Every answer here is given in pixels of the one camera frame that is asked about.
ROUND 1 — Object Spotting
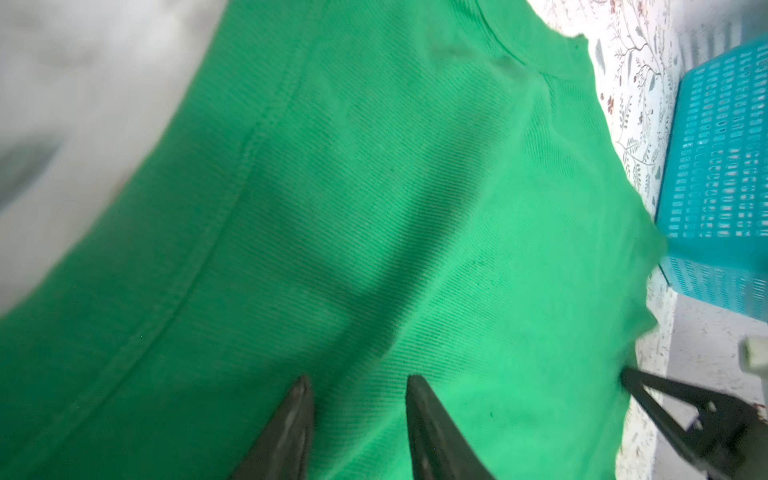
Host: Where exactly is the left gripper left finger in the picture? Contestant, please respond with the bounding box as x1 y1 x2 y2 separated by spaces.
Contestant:
229 375 315 480

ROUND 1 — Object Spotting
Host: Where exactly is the teal plastic basket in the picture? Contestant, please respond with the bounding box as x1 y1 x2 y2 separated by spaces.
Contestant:
656 36 767 321

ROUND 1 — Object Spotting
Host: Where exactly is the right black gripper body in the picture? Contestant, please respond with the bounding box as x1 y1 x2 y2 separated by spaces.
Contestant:
701 335 768 480

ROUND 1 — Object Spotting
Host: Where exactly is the green tank top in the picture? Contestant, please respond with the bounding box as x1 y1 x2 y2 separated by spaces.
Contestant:
1 1 664 479

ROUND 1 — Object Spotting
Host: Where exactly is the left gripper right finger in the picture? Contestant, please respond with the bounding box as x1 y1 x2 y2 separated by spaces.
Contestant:
405 375 494 480

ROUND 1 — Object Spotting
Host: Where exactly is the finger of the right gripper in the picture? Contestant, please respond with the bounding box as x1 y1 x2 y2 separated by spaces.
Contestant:
620 367 732 474

